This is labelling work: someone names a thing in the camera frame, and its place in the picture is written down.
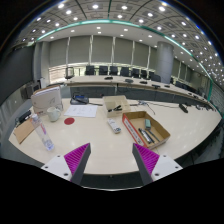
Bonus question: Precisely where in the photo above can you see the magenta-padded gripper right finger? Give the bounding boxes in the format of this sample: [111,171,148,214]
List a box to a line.
[131,142,184,186]

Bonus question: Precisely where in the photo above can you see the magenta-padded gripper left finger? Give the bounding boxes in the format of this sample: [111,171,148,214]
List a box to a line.
[40,142,92,186]

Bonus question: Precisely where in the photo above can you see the clear plastic water bottle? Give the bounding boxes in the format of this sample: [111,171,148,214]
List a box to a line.
[30,113,55,152]

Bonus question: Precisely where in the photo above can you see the black pen-shaped tools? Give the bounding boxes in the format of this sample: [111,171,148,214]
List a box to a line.
[138,127,161,145]

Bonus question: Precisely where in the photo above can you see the brown open box red side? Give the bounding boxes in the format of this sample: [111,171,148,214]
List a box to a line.
[121,110,172,150]

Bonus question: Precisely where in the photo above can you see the flat round red coaster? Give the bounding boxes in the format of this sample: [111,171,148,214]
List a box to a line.
[63,117,76,126]

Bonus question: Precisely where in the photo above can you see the flat brown cardboard sheet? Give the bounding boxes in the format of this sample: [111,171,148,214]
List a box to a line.
[12,117,40,145]

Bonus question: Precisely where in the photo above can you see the white ceramic mug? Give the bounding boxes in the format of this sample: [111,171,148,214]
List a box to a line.
[46,106,63,123]

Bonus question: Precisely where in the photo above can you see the white printed paper sheet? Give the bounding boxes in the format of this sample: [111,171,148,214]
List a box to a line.
[63,104,99,119]

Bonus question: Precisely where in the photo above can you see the black power adapter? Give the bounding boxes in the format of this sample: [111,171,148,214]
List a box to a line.
[14,109,33,125]

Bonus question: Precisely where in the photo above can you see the black desk microphone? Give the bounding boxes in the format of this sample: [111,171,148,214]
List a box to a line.
[178,103,189,114]

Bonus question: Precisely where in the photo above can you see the large white carton box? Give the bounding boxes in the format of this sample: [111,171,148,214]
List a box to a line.
[30,85,64,116]

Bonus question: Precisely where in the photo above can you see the black tool in beige box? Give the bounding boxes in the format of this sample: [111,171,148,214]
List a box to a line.
[107,105,123,113]

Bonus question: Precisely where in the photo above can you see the grey box monitor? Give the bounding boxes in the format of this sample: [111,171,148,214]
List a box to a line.
[20,81,42,100]

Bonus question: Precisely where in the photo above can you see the small beige open cardboard box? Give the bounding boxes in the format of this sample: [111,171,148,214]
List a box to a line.
[102,95,132,118]

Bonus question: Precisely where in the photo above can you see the long curved conference desk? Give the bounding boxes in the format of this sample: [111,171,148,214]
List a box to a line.
[63,74,214,108]

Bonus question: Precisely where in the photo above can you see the group of ceiling lights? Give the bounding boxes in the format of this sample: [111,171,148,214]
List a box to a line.
[19,1,224,84]

